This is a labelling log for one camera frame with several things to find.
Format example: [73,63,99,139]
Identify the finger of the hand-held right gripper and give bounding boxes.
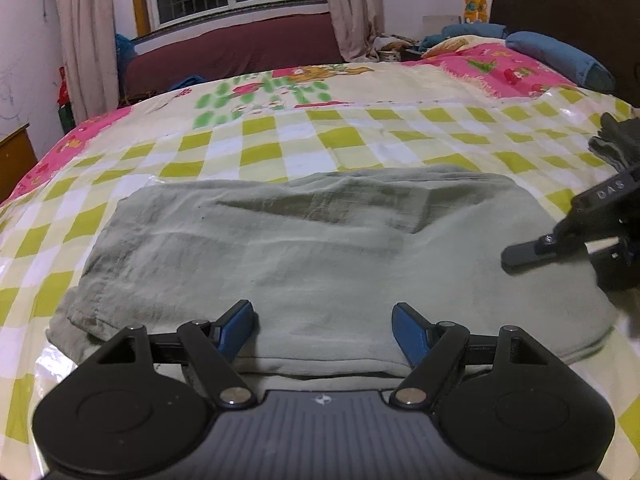
[501,236,592,270]

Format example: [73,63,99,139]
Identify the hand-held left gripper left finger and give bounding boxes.
[92,299,257,408]

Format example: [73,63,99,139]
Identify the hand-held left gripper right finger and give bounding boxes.
[387,302,550,408]

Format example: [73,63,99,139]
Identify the light green pants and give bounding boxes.
[46,164,622,380]

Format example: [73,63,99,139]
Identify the light grey folded cloth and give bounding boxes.
[587,134,626,172]

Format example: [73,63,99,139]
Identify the dark grey folded clothes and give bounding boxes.
[595,111,640,173]

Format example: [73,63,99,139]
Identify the blue pillow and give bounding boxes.
[505,31,617,92]

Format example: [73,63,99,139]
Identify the dark wooden headboard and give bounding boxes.
[490,0,640,108]

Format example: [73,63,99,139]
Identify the blue folded cloth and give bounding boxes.
[420,23,507,52]

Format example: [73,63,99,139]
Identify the pink printed blanket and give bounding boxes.
[7,36,581,201]

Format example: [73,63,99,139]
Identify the orange snack package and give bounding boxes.
[460,0,489,26]

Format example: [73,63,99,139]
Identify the small blue cloth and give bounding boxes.
[167,75,207,94]

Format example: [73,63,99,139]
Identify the maroon covered sofa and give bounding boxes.
[120,11,346,101]

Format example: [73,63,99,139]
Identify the wooden bedside cabinet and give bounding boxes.
[0,123,39,203]

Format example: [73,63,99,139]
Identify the red bag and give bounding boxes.
[57,66,73,108]

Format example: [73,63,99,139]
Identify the blue plastic bag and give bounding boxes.
[115,33,138,63]

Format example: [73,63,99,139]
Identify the beige curtain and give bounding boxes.
[52,0,126,128]
[319,0,386,63]

